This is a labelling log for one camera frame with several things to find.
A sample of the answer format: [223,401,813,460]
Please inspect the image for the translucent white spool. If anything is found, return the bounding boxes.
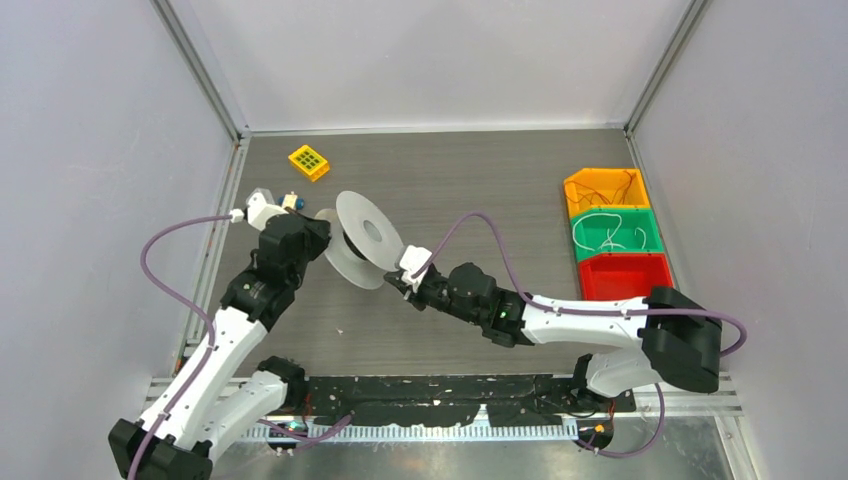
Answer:
[315,190,405,290]

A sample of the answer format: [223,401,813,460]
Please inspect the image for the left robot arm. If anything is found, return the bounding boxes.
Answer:
[108,211,331,479]

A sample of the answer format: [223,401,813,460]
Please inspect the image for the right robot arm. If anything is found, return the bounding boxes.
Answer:
[384,262,722,411]

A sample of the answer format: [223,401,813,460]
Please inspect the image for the white toy car blue wheels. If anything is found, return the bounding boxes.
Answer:
[277,192,305,211]

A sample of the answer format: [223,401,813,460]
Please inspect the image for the yellow block green studs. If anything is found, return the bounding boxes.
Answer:
[288,145,330,182]

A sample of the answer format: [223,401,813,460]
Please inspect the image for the green bin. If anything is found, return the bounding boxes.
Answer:
[571,208,665,262]

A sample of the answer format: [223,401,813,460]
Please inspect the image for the orange bin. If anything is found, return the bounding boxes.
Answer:
[563,168,651,219]

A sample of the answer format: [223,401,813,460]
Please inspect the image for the red bin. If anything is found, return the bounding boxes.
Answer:
[577,253,674,301]

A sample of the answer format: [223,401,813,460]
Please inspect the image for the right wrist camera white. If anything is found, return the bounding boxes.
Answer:
[398,245,433,293]

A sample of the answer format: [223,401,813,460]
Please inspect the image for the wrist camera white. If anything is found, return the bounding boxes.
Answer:
[398,245,433,293]
[245,188,287,231]

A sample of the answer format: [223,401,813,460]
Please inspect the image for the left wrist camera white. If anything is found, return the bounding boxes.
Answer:
[245,188,287,231]

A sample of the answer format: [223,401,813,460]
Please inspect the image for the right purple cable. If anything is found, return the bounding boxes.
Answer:
[413,211,749,460]

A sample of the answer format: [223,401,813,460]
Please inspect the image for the purple cable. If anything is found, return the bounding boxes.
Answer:
[413,211,749,460]
[125,211,248,480]

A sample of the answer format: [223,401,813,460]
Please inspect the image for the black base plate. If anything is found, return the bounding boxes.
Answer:
[273,374,636,427]

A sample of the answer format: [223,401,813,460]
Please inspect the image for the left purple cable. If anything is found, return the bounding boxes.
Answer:
[125,211,248,480]

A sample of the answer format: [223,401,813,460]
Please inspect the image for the red cable in orange bin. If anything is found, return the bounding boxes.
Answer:
[568,172,641,208]

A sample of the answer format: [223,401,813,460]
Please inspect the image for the white cable in bin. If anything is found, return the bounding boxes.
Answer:
[572,211,651,254]

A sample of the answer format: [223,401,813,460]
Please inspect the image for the aluminium rail front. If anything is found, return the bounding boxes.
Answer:
[144,376,744,445]

